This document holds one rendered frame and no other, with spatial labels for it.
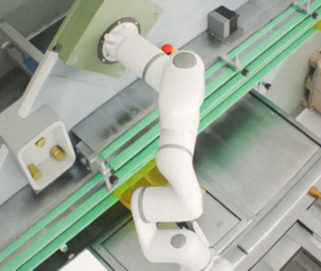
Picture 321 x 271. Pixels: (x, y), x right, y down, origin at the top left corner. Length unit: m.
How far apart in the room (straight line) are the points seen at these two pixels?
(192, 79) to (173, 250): 0.40
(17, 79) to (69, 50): 0.99
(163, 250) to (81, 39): 0.58
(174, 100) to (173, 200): 0.22
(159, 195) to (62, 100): 0.54
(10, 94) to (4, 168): 0.73
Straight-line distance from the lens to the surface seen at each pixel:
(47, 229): 1.64
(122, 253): 1.74
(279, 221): 1.79
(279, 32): 1.98
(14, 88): 2.30
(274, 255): 1.78
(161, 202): 1.16
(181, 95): 1.15
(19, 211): 1.68
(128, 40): 1.38
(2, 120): 1.54
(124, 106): 1.70
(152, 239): 1.22
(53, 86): 1.51
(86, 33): 1.35
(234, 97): 1.95
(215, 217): 1.77
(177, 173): 1.12
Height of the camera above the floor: 1.72
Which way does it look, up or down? 27 degrees down
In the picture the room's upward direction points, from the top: 130 degrees clockwise
